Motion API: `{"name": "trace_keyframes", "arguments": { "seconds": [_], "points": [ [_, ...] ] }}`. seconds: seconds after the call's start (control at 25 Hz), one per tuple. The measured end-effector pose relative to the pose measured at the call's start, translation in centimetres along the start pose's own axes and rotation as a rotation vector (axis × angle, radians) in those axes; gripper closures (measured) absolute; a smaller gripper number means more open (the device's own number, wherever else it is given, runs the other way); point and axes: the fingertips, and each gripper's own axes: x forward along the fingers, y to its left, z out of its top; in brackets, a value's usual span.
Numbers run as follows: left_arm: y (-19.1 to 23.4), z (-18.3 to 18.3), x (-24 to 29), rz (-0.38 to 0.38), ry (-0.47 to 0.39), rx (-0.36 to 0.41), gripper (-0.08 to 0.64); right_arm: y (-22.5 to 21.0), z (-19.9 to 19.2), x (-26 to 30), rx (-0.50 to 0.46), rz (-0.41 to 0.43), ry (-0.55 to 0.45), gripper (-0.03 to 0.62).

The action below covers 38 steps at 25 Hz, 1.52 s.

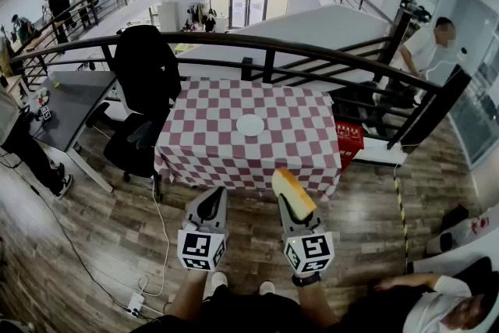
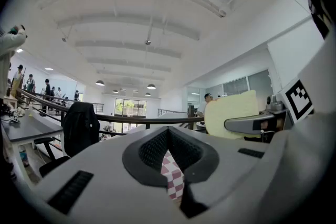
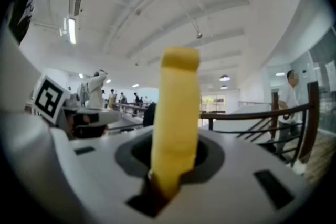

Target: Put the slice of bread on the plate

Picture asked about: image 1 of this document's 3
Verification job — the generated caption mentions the white cable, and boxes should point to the white cable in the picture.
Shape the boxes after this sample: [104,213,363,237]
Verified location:
[137,174,172,298]

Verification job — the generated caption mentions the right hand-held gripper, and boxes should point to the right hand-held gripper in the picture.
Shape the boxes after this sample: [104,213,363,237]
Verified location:
[277,194,336,275]

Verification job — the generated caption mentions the black wristband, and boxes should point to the black wristband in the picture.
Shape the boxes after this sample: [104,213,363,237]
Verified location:
[291,271,322,288]

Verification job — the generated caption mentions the black office chair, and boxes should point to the black office chair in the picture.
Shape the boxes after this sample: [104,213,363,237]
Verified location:
[85,101,165,202]

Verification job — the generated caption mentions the red white checkered tablecloth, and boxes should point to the red white checkered tablecloth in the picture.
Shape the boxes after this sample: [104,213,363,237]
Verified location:
[154,76,343,197]

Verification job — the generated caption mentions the white power strip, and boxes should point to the white power strip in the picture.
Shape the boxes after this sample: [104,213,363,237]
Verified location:
[126,292,147,319]

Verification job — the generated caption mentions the yellow black floor tape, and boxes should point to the yellow black floor tape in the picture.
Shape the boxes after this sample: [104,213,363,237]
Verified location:
[392,175,410,274]

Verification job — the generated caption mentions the golden bread slice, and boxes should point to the golden bread slice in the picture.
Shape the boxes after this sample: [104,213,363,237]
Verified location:
[271,167,317,222]

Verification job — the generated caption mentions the person's left forearm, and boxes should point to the person's left forearm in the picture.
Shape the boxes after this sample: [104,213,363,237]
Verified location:
[169,268,208,323]

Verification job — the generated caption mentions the black bag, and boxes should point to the black bag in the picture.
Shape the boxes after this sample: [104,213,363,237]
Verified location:
[440,204,471,233]

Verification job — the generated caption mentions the red box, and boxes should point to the red box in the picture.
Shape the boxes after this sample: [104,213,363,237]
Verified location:
[334,120,366,172]

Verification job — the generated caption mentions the person's black shorts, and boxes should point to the person's black shorts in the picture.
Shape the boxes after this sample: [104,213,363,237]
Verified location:
[128,283,352,333]

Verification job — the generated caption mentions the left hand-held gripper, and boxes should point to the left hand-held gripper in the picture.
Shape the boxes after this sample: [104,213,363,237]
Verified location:
[177,186,229,272]

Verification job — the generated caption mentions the white round plate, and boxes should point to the white round plate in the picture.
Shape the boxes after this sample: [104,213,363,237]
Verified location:
[235,114,265,137]

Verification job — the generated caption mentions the white cabinet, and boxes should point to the white cabinet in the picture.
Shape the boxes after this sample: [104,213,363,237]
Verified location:
[157,2,182,34]

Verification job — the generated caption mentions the person's right forearm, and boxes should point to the person's right forearm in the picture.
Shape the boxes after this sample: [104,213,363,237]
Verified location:
[296,282,341,329]

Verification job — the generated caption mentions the grey desk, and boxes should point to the grey desk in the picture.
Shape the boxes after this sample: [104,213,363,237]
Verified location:
[27,69,119,194]

